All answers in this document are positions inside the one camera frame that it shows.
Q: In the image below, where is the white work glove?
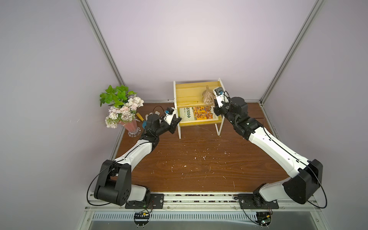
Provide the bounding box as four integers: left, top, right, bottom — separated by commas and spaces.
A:
145, 113, 153, 120

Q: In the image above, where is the yellow white bookshelf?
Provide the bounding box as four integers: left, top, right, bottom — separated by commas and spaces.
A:
173, 78, 225, 139

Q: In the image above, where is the yellow handled blue tool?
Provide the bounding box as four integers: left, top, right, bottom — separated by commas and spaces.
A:
136, 113, 147, 129

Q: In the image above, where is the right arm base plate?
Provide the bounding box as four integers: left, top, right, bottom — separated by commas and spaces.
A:
237, 194, 279, 209

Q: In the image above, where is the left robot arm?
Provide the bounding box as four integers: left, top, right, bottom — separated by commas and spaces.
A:
86, 113, 182, 208

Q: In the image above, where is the circuit board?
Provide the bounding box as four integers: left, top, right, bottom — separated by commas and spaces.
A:
255, 212, 272, 227
133, 212, 150, 228

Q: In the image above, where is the striped beige cloth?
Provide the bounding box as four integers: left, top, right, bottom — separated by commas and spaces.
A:
202, 85, 216, 106

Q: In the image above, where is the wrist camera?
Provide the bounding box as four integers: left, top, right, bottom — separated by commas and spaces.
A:
163, 107, 177, 125
213, 87, 229, 108

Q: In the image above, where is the aluminium mounting rail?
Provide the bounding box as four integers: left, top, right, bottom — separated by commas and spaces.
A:
84, 192, 321, 213

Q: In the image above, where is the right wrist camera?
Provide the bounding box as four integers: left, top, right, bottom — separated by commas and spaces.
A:
213, 87, 229, 108

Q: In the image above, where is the flower bouquet in pink vase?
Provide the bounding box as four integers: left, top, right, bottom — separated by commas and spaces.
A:
100, 85, 144, 138

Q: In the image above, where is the left circuit board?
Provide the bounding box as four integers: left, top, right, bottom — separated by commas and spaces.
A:
133, 212, 150, 228

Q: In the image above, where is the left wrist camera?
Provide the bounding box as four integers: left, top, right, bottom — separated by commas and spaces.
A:
163, 107, 177, 125

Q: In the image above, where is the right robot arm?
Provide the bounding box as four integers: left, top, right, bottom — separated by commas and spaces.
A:
214, 95, 323, 204

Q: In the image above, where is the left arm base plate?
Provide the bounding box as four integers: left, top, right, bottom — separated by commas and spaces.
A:
125, 193, 164, 210

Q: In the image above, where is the right circuit board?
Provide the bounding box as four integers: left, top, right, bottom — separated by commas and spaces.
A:
255, 212, 272, 227

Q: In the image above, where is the colourful picture book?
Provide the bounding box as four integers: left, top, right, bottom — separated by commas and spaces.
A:
179, 105, 219, 123

